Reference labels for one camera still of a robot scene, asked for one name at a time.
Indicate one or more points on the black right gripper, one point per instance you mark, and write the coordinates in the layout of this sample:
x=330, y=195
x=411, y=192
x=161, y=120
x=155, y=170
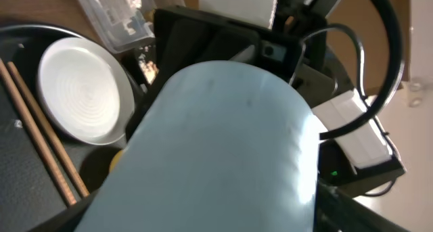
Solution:
x=294, y=73

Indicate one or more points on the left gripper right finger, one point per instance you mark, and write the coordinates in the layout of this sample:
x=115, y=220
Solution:
x=335, y=211

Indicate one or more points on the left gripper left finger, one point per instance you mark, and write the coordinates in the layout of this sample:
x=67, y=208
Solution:
x=67, y=220

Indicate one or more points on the wooden chopstick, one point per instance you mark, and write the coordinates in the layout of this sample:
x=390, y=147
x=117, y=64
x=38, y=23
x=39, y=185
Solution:
x=37, y=137
x=57, y=149

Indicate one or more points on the grey round plate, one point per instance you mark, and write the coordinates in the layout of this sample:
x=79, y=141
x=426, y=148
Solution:
x=85, y=91

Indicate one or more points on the light blue plastic cup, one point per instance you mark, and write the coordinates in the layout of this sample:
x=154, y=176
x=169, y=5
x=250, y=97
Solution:
x=226, y=146

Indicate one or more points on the yellow plastic bowl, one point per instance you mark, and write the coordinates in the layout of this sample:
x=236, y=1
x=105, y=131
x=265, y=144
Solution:
x=115, y=160

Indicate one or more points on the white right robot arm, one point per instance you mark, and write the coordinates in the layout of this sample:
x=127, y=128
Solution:
x=310, y=23

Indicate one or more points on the black rectangular waste tray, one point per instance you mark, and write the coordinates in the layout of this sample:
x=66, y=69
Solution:
x=188, y=48

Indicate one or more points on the clear plastic waste bin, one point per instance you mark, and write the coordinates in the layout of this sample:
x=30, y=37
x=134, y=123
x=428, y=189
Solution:
x=124, y=24

